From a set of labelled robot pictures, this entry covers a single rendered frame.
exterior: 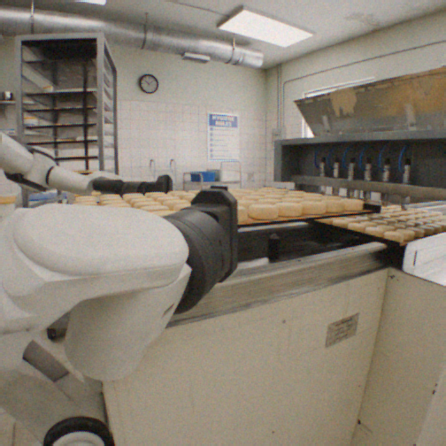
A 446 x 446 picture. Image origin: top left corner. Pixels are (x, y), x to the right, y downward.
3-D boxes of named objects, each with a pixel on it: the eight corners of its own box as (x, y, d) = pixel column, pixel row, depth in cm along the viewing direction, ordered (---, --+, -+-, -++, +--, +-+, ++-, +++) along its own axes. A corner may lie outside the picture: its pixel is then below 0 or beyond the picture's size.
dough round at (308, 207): (323, 211, 57) (323, 201, 57) (326, 215, 52) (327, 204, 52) (297, 210, 58) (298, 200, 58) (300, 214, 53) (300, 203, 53)
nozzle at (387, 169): (382, 206, 78) (387, 142, 74) (391, 207, 75) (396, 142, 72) (370, 207, 75) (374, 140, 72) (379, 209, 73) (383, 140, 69)
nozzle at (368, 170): (365, 203, 83) (368, 142, 80) (372, 204, 81) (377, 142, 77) (352, 204, 81) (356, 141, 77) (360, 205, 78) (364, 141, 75)
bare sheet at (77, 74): (96, 61, 144) (96, 58, 144) (24, 64, 135) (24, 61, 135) (111, 88, 201) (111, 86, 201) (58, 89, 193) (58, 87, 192)
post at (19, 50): (48, 328, 163) (20, 34, 129) (42, 328, 163) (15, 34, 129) (49, 326, 166) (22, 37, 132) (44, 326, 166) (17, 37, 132)
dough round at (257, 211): (261, 221, 47) (262, 209, 47) (242, 217, 51) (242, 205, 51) (283, 218, 50) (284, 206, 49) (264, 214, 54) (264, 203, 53)
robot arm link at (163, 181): (159, 222, 78) (124, 219, 82) (176, 216, 87) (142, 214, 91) (157, 175, 76) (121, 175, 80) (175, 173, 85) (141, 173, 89)
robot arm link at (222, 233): (250, 282, 39) (219, 327, 28) (185, 273, 42) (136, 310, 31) (251, 186, 36) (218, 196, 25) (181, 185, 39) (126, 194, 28)
